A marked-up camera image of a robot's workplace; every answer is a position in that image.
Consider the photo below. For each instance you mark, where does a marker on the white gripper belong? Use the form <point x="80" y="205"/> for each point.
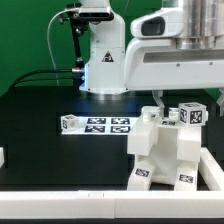
<point x="156" y="64"/>

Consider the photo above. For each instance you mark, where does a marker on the white chair back frame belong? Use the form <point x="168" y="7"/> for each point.
<point x="144" y="134"/>

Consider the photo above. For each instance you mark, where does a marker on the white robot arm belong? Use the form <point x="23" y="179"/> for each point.
<point x="180" y="46"/>

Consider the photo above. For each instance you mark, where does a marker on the white front fence bar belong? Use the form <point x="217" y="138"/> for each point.
<point x="111" y="204"/>

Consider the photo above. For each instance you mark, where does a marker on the white left fence piece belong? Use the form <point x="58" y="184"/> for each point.
<point x="1" y="156"/>

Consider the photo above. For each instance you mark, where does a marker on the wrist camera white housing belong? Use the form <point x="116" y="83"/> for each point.
<point x="164" y="23"/>

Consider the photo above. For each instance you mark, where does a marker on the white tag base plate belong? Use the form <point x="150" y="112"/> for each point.
<point x="102" y="126"/>

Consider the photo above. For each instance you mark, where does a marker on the black camera stand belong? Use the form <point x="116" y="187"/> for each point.
<point x="78" y="27"/>

